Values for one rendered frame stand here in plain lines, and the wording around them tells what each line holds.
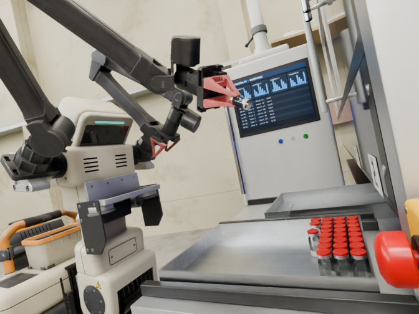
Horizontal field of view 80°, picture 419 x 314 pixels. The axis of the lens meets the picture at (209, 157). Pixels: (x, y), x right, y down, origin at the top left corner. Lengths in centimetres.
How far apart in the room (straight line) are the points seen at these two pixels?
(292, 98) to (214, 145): 271
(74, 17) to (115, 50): 9
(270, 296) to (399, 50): 32
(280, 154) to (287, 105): 25
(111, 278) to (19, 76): 61
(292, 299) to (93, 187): 66
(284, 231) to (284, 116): 78
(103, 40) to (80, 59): 465
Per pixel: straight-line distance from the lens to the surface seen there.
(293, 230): 65
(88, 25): 64
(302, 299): 39
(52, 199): 526
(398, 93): 29
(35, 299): 113
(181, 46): 62
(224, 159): 390
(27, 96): 73
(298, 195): 97
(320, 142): 132
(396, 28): 30
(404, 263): 23
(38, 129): 73
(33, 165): 81
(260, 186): 135
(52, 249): 118
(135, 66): 63
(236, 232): 69
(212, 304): 44
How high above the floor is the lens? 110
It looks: level
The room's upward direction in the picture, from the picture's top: 12 degrees counter-clockwise
